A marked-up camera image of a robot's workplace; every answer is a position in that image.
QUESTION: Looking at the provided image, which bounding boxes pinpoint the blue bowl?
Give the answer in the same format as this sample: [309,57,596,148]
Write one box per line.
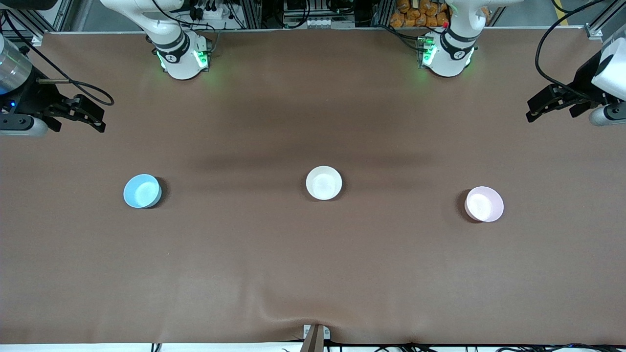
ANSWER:
[123,174,162,209]

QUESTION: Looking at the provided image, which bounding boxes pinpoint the pink bowl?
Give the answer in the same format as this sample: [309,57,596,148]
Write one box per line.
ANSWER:
[464,186,504,223]

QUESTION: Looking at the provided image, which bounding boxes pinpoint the white bowl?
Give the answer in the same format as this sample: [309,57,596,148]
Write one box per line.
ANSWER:
[306,166,343,201]

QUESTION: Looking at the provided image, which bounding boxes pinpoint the white power strip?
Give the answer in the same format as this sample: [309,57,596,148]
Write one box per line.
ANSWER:
[188,0,225,21]

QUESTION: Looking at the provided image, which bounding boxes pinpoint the orange snack packets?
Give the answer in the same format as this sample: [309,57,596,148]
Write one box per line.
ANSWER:
[390,0,450,28]

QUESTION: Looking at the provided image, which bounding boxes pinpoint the brown table mat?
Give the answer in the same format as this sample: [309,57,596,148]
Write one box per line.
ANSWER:
[0,27,626,345]

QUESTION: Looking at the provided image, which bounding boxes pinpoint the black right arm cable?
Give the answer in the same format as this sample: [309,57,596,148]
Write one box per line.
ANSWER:
[0,10,115,107]

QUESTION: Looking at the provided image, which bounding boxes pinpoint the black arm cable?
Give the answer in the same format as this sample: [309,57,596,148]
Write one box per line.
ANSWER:
[535,0,600,98]
[0,10,115,107]

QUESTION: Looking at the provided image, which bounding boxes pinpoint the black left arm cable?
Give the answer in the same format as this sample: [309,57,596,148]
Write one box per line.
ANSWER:
[535,0,600,98]

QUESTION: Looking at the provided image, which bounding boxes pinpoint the aluminium frame profile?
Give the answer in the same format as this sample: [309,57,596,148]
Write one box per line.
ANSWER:
[0,7,49,47]
[584,10,626,41]
[372,0,396,27]
[239,0,263,29]

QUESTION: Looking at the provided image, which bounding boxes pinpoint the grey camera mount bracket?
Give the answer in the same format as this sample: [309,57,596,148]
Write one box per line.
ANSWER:
[299,324,331,352]

